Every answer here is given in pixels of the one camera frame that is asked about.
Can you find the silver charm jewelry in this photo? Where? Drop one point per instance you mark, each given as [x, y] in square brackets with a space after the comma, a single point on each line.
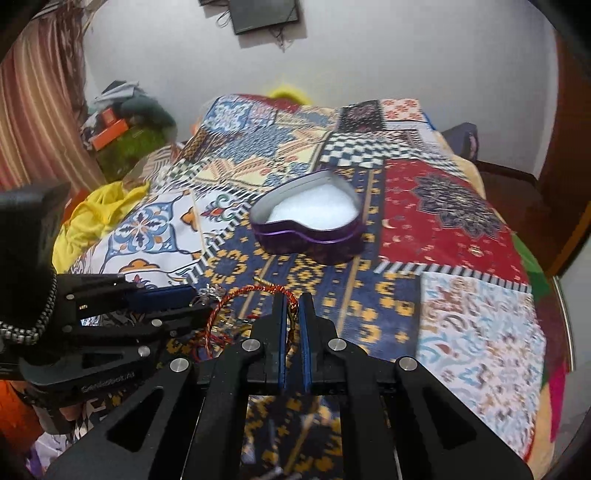
[207, 295]

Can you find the dark bag beside bed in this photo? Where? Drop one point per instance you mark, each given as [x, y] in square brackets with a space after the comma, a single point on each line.
[463, 140]

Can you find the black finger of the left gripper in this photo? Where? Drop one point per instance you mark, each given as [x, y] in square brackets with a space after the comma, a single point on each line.
[175, 323]

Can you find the small black wall monitor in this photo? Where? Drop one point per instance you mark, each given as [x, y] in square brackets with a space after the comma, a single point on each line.
[251, 15]

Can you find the pile of clothes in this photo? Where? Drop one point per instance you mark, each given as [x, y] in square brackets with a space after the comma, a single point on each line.
[130, 102]

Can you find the yellow cloth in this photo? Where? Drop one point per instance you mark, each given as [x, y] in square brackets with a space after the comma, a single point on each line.
[94, 218]

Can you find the striped red curtain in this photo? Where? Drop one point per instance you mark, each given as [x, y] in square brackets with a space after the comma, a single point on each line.
[43, 105]

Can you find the wooden wardrobe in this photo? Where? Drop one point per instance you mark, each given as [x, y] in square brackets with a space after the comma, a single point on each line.
[551, 213]

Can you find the green bag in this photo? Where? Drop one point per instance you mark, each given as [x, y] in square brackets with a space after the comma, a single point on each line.
[118, 157]

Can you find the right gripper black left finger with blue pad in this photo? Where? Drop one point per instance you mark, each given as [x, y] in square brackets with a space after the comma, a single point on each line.
[188, 420]

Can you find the orange box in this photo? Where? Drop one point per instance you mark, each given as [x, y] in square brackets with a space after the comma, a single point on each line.
[109, 134]

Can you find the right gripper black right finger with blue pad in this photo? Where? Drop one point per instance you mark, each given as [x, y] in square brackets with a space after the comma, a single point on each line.
[398, 420]

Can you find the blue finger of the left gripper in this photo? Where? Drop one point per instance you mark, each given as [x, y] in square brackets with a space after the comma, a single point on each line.
[171, 296]

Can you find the colourful patchwork bedspread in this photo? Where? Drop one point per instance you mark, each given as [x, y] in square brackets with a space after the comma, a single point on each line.
[366, 208]

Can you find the purple heart-shaped tin box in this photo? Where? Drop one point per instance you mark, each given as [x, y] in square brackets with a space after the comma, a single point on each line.
[319, 215]

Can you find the yellow round object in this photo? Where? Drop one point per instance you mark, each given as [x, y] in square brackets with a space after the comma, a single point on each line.
[289, 93]

